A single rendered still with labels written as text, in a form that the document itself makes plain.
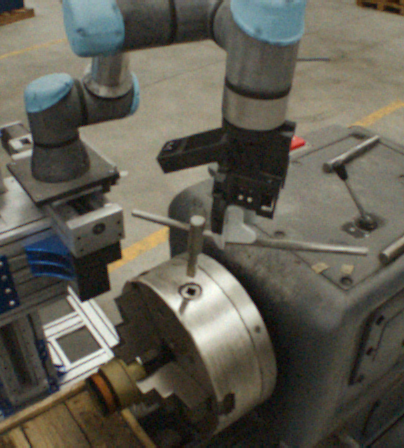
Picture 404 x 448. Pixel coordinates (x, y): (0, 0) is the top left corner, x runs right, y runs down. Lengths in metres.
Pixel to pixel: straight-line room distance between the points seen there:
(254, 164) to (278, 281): 0.29
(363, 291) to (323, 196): 0.27
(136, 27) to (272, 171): 0.23
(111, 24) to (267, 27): 0.16
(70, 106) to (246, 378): 0.72
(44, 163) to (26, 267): 0.28
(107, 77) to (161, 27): 0.61
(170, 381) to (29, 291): 0.64
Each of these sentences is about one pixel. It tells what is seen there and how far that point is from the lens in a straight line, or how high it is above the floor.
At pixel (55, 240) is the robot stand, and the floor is 1.03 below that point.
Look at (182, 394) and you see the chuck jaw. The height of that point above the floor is 1.11.
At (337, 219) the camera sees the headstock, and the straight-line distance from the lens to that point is 0.98.
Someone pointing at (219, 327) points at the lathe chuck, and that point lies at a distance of 0.82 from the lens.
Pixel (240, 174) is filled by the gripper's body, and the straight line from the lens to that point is 0.62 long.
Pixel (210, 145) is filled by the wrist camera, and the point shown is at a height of 1.53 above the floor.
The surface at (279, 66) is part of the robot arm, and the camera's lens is 0.54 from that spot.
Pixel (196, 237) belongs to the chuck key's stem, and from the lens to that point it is 0.73.
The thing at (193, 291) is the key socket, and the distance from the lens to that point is 0.84.
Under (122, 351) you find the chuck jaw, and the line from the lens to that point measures 0.89.
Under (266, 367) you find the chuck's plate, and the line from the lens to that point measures 0.87.
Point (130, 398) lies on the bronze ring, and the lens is 0.89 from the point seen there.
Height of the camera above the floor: 1.82
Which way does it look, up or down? 37 degrees down
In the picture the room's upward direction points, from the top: straight up
